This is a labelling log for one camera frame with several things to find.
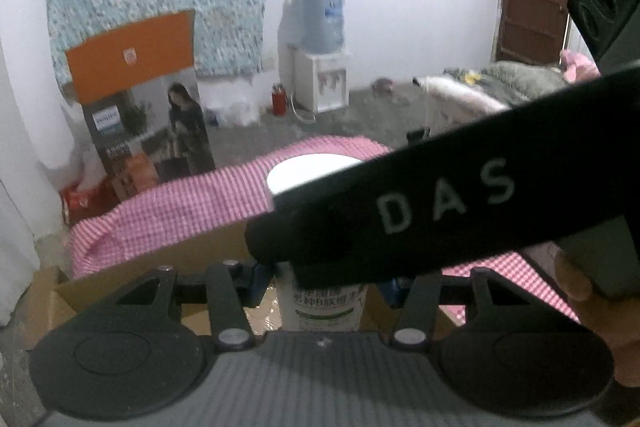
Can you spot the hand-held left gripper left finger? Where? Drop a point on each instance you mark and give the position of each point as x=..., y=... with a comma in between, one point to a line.
x=262, y=287

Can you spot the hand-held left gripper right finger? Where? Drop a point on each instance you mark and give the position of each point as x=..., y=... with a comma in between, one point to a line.
x=395, y=292

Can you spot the white jar with green label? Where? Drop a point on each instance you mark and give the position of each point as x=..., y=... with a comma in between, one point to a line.
x=320, y=307

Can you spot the brown cardboard box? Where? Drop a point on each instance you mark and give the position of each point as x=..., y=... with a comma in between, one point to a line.
x=150, y=257

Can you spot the person's right hand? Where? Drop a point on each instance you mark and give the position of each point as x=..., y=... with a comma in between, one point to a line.
x=615, y=332

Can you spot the pink checked bedsheet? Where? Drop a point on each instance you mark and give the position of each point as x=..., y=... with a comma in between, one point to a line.
x=200, y=197

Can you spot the grey blanket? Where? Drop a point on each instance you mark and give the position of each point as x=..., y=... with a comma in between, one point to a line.
x=520, y=79

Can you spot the white plastic bag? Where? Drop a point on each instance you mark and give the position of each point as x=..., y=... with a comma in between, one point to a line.
x=235, y=114

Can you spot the white water dispenser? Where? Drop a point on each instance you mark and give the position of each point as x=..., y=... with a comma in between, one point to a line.
x=322, y=82

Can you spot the red thermos flask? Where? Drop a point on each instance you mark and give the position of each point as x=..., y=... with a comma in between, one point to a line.
x=278, y=99

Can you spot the pink plush toy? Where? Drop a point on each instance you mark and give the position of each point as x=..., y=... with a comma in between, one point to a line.
x=577, y=67

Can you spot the red packet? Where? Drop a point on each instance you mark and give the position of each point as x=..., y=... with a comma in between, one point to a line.
x=87, y=202

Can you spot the blue water jug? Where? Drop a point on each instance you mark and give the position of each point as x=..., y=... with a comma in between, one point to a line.
x=322, y=22

